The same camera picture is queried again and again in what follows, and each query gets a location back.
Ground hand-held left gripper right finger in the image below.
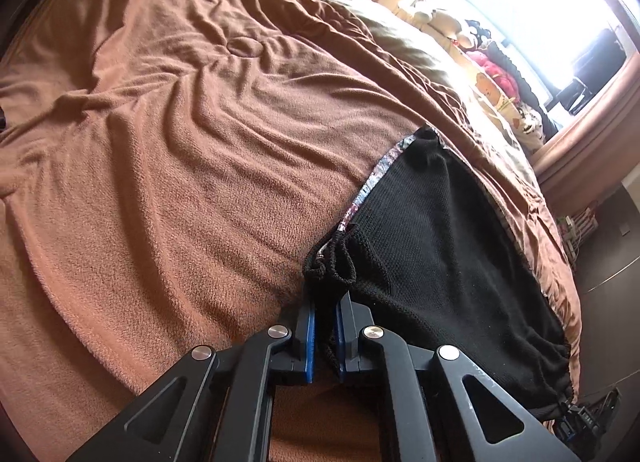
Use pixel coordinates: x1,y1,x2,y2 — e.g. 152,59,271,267
334,292,581,462

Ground dark furniture by window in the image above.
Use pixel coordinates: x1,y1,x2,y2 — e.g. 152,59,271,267
545,27,628,116

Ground pink window ledge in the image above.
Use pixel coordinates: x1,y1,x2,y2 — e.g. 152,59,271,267
532,62,640,200

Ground black knit pants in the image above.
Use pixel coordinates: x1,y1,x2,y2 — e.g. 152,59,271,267
302,125,573,418

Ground white patterned plush toy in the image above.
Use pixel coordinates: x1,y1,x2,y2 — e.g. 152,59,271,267
510,102,547,150

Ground wire rack with packets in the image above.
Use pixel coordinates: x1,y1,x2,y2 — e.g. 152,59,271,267
559,202,597,263

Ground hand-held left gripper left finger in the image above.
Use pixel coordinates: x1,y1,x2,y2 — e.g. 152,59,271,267
65,299,317,462

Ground cream plush toy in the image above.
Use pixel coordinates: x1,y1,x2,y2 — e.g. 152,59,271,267
400,0,466,40

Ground brown fleece blanket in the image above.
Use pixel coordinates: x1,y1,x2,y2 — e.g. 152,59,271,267
0,0,583,462

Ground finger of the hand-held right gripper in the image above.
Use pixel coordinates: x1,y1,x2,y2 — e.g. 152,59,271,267
554,401,603,446

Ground red plush toy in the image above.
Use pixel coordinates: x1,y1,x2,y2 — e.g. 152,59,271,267
467,50,521,98

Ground cream printed cushion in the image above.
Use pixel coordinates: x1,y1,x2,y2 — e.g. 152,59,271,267
475,72,517,116

